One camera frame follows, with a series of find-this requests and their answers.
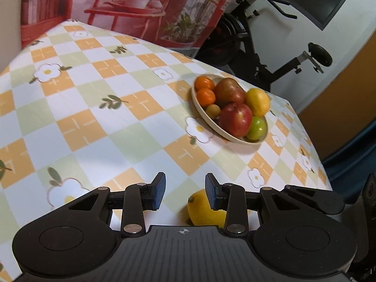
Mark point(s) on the checkered floral tablecloth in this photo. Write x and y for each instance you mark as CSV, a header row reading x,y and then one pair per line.
x,y
88,94

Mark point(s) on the green lime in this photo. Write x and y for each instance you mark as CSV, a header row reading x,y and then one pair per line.
x,y
258,128

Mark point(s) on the orange-brown wooden door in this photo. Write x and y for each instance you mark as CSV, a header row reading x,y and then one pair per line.
x,y
337,108

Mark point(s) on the red-brown pear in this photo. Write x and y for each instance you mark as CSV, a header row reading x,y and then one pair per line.
x,y
230,91

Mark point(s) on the black exercise bike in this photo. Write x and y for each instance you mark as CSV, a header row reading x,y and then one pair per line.
x,y
243,50

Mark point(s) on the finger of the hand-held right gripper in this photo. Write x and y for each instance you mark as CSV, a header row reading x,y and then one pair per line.
x,y
323,199

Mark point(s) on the dark blue curtain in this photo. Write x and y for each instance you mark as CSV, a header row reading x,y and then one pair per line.
x,y
352,158

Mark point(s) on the beige round plate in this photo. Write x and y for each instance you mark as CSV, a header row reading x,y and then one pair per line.
x,y
218,78

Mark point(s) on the orange-tinged lemon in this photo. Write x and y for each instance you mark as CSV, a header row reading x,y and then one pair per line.
x,y
258,101

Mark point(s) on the orange tangerine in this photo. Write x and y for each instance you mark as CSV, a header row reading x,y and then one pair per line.
x,y
204,82
205,97

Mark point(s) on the yellow lemon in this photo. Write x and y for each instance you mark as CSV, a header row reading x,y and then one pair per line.
x,y
199,211

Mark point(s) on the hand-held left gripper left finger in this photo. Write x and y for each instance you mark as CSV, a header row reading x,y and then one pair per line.
x,y
158,191

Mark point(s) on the red apple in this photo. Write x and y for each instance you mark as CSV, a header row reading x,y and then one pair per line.
x,y
235,119

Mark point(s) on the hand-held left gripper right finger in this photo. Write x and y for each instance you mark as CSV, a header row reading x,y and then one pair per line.
x,y
212,192

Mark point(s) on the small green fruit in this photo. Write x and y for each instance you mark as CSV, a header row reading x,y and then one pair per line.
x,y
213,110

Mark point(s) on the printed pink backdrop cloth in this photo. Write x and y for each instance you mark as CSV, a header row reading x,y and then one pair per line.
x,y
88,0

